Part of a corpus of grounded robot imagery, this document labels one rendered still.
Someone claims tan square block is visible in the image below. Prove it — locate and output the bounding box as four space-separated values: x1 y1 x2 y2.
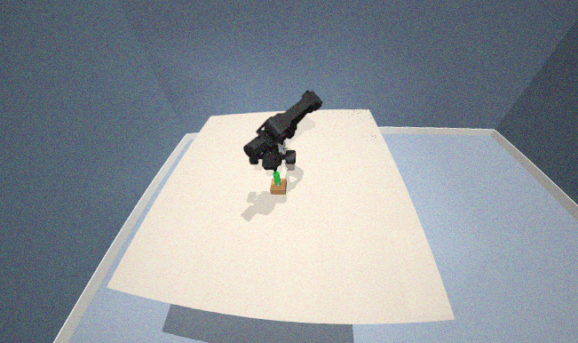
270 179 287 195

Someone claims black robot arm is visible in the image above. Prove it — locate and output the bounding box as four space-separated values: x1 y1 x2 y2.
243 91 323 170

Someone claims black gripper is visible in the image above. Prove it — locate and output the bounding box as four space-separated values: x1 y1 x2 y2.
249 144 296 164

